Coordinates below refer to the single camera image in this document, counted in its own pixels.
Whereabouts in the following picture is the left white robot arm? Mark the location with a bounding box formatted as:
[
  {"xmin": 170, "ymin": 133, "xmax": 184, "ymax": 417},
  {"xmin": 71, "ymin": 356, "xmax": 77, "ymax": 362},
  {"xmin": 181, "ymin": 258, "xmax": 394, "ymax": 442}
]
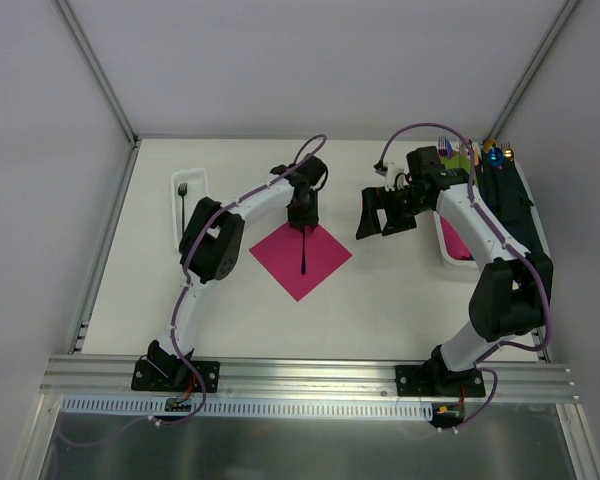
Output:
[{"xmin": 131, "ymin": 156, "xmax": 328, "ymax": 391}]

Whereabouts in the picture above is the small white utensil basket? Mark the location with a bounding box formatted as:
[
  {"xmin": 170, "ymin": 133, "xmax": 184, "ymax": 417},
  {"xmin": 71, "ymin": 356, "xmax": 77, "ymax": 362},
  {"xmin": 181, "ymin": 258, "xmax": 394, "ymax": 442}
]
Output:
[{"xmin": 170, "ymin": 168, "xmax": 209, "ymax": 248}]

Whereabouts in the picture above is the green rolled napkin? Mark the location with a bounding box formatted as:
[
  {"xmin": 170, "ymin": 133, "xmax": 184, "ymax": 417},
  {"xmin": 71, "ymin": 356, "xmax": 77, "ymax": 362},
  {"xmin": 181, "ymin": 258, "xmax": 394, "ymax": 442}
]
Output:
[{"xmin": 441, "ymin": 152, "xmax": 471, "ymax": 173}]

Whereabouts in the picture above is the left aluminium frame post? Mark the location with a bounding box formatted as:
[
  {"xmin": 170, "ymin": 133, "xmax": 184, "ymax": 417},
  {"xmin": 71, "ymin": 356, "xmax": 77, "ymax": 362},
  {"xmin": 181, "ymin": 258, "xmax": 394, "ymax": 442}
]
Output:
[{"xmin": 51, "ymin": 0, "xmax": 138, "ymax": 147}]

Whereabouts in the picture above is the aluminium frame post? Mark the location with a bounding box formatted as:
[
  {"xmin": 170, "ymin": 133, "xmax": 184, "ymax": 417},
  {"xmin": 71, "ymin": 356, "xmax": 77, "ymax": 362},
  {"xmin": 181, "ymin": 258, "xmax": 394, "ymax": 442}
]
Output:
[
  {"xmin": 51, "ymin": 0, "xmax": 138, "ymax": 147},
  {"xmin": 483, "ymin": 0, "xmax": 582, "ymax": 140}
]

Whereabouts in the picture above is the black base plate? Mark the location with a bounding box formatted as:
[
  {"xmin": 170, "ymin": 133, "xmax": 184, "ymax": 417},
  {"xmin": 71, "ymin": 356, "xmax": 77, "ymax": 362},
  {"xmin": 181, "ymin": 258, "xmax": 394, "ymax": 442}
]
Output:
[
  {"xmin": 395, "ymin": 364, "xmax": 486, "ymax": 398},
  {"xmin": 131, "ymin": 355, "xmax": 220, "ymax": 393}
]

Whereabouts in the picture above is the silver spoon in roll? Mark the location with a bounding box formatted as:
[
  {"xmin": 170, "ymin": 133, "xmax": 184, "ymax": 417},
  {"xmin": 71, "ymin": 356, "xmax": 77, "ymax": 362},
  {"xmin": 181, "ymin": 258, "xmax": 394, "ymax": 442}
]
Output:
[{"xmin": 458, "ymin": 139, "xmax": 481, "ymax": 166}]

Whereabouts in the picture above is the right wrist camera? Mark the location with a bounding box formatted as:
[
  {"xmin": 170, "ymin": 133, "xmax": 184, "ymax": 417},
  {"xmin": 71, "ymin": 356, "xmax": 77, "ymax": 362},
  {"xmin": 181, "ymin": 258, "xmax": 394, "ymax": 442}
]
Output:
[{"xmin": 374, "ymin": 160, "xmax": 409, "ymax": 191}]

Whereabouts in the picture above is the aluminium front rail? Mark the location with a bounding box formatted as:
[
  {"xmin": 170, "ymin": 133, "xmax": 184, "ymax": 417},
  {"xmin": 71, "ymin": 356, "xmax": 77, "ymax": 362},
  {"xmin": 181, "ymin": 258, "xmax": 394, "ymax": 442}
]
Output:
[{"xmin": 39, "ymin": 354, "xmax": 581, "ymax": 404}]

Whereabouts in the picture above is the black fork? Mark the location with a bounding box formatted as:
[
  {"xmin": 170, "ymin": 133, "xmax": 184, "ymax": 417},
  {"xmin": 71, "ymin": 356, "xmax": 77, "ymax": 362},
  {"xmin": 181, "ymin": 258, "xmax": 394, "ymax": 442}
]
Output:
[{"xmin": 177, "ymin": 182, "xmax": 188, "ymax": 235}]

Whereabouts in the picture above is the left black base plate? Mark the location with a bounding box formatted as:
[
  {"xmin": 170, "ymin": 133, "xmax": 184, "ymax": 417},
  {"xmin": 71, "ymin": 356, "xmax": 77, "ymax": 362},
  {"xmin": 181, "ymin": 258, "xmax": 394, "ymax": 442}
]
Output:
[{"xmin": 131, "ymin": 355, "xmax": 220, "ymax": 393}]

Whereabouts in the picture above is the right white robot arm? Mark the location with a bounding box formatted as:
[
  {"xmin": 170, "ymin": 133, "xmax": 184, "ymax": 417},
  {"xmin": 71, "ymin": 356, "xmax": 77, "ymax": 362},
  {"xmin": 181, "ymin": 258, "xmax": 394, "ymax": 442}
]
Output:
[{"xmin": 356, "ymin": 146, "xmax": 553, "ymax": 398}]

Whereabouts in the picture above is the purple fork in roll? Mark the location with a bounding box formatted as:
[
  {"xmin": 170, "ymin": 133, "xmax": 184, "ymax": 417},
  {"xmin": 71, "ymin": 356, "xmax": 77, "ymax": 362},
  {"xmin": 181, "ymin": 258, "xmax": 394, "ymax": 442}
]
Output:
[{"xmin": 437, "ymin": 136, "xmax": 455, "ymax": 158}]

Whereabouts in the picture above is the magenta paper napkin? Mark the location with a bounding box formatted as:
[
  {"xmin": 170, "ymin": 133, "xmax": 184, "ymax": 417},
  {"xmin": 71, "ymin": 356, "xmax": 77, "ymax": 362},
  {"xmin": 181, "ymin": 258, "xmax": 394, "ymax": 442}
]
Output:
[{"xmin": 249, "ymin": 224, "xmax": 352, "ymax": 301}]

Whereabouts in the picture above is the right aluminium frame post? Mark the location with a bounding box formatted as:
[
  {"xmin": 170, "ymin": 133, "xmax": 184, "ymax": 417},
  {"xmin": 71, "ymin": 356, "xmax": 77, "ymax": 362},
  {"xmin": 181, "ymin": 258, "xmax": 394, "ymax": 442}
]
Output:
[{"xmin": 483, "ymin": 0, "xmax": 582, "ymax": 140}]

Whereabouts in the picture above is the purple metallic spoon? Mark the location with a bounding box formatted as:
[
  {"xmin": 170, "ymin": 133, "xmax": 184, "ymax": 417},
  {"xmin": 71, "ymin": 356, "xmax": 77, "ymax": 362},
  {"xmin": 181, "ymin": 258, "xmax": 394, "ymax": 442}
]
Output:
[{"xmin": 300, "ymin": 226, "xmax": 307, "ymax": 275}]

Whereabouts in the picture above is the large white storage basket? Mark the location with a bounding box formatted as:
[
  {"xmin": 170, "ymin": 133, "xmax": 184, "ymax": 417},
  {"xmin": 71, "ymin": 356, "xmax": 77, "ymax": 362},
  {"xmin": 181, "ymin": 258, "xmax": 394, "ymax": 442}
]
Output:
[{"xmin": 433, "ymin": 153, "xmax": 549, "ymax": 269}]

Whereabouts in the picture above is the blue spoon in roll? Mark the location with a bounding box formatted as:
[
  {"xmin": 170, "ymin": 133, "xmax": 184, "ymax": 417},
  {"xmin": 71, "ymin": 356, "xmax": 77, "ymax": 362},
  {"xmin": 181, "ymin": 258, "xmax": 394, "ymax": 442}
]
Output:
[{"xmin": 488, "ymin": 147, "xmax": 505, "ymax": 168}]

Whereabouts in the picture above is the dark navy rolled napkin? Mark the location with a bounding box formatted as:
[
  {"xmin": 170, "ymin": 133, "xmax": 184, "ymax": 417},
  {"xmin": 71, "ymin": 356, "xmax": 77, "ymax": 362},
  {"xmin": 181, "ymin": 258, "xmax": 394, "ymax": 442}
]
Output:
[{"xmin": 476, "ymin": 160, "xmax": 544, "ymax": 254}]

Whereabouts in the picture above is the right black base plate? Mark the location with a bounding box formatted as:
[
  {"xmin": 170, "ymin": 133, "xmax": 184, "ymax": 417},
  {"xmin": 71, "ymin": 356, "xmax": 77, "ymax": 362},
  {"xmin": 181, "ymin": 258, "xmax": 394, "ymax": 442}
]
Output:
[{"xmin": 395, "ymin": 364, "xmax": 486, "ymax": 398}]

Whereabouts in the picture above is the white slotted cable duct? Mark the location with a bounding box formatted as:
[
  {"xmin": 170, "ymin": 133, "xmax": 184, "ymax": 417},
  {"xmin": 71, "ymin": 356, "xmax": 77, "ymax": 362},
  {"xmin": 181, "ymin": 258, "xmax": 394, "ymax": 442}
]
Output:
[{"xmin": 61, "ymin": 395, "xmax": 434, "ymax": 422}]

